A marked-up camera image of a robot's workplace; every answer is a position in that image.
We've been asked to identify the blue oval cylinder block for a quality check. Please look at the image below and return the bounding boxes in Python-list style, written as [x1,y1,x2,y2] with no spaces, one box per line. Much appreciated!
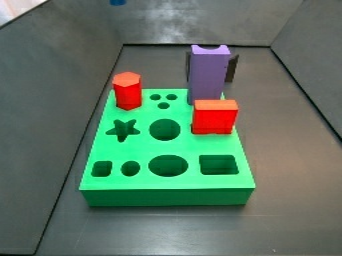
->
[110,0,126,6]

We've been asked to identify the green shape sorter board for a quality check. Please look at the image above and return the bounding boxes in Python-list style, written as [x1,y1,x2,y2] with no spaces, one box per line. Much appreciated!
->
[79,89,255,207]

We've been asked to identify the red rectangular block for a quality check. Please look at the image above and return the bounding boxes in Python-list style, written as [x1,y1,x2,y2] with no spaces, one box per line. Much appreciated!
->
[193,100,239,134]

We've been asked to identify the red hexagonal prism block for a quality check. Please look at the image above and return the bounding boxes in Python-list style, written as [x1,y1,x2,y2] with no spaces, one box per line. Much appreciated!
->
[112,72,142,110]

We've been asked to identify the purple tall notched block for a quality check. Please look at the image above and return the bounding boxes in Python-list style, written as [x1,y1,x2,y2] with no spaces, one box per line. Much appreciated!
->
[189,45,231,105]

